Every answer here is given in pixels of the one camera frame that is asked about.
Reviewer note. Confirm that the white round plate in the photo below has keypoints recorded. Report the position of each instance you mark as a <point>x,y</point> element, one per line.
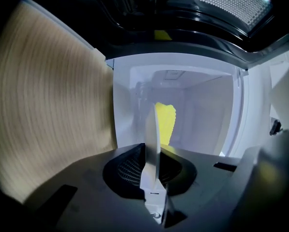
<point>152,141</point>

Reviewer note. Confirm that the yellow sponge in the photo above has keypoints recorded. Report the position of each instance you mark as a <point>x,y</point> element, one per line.
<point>167,122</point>

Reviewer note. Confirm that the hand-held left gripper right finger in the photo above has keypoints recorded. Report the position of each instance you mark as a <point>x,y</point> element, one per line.
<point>202,178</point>

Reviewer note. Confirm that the white microwave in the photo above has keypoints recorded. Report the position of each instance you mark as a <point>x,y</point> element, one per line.
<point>207,100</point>

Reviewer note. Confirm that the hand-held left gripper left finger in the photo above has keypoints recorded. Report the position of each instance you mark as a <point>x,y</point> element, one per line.
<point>93,192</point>

